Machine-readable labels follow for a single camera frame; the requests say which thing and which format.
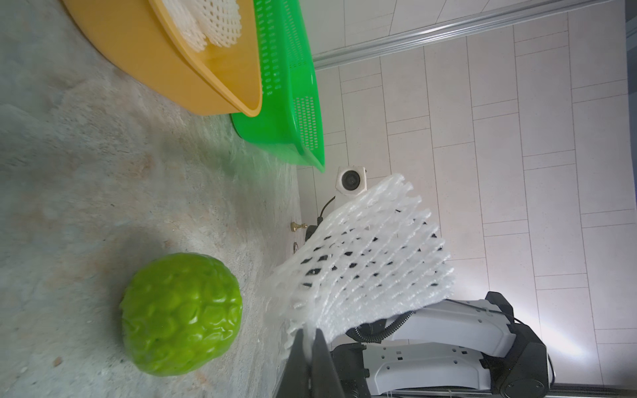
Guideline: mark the white foam net sleeve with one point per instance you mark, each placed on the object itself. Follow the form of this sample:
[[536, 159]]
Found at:
[[374, 257]]

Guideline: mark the yellow plastic tub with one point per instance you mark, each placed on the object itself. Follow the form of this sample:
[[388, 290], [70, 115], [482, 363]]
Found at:
[[140, 38]]

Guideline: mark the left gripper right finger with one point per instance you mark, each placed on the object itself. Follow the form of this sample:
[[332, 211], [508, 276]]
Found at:
[[324, 380]]

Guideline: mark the small brass fitting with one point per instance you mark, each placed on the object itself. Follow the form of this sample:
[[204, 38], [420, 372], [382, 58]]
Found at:
[[294, 227]]

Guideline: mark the green plastic basket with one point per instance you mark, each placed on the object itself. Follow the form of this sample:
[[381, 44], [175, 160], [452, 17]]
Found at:
[[289, 124]]

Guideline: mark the green custard apple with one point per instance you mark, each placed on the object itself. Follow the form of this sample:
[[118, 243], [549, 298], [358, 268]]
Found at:
[[179, 312]]

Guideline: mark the white foam nets pile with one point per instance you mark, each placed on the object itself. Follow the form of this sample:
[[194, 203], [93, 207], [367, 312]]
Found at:
[[206, 22]]

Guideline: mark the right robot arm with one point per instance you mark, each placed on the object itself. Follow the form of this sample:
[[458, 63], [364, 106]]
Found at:
[[476, 345]]

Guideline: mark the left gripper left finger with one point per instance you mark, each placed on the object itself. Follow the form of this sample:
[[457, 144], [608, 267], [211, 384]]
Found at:
[[295, 380]]

